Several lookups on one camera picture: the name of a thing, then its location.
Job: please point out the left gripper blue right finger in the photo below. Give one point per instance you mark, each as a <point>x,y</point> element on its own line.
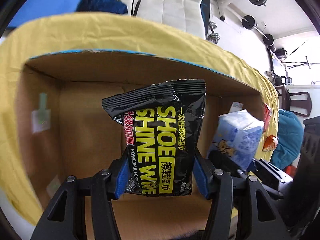
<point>202,171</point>

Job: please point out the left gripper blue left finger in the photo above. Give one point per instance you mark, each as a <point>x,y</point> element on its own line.
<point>122,174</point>

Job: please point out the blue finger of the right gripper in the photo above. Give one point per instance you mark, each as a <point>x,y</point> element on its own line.
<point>253,166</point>

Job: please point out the orange snack packet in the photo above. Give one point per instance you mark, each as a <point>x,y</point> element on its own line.
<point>270,144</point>

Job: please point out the light blue tissue pack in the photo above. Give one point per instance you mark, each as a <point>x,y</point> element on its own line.
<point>238,135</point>

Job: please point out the red snack packet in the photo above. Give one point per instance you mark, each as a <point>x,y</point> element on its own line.
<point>267,116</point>

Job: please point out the black shoe wipe pack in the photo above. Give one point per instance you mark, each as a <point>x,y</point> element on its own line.
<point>161,126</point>

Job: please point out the dark wooden chair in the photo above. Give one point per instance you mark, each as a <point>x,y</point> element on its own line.
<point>299,103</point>

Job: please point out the open cardboard box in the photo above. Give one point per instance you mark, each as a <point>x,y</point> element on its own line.
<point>64,133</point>

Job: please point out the chrome dumbbell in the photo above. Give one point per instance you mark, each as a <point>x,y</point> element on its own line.
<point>213,37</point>

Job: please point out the short barbell on floor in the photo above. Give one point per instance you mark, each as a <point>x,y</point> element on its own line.
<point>249,22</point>

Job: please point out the yellow tablecloth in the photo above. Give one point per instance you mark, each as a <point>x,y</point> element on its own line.
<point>92,31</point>

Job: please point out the black blue weight bench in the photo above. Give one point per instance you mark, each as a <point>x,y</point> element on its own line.
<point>205,12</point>

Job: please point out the right beige padded chair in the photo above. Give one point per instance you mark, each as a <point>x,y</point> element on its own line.
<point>184,15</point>

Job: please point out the dark blue knitted cloth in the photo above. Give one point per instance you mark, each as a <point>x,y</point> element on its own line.
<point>110,6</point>

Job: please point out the blue foam mat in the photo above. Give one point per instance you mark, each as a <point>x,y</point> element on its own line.
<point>33,9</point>

